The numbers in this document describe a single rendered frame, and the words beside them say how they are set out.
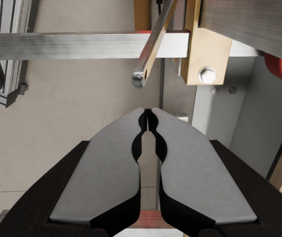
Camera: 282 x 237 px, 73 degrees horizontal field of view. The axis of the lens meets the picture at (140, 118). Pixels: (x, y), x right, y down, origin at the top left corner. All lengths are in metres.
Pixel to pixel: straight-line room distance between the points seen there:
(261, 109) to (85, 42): 0.43
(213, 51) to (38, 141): 1.48
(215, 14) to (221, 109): 0.43
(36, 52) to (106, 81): 0.93
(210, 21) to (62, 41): 0.18
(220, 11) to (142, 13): 0.86
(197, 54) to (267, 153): 0.34
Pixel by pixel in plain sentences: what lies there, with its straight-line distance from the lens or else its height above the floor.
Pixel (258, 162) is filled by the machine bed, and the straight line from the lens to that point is 0.57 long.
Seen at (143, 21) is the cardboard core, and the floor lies 0.08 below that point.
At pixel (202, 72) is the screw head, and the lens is 0.26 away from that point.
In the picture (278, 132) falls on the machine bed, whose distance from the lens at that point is 0.50.
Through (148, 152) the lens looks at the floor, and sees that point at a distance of 1.48.
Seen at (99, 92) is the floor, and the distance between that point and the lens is 1.25.
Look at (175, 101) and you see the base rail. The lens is 0.47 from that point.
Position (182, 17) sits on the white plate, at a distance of 0.32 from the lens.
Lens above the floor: 1.12
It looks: 59 degrees down
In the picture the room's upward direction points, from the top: 178 degrees counter-clockwise
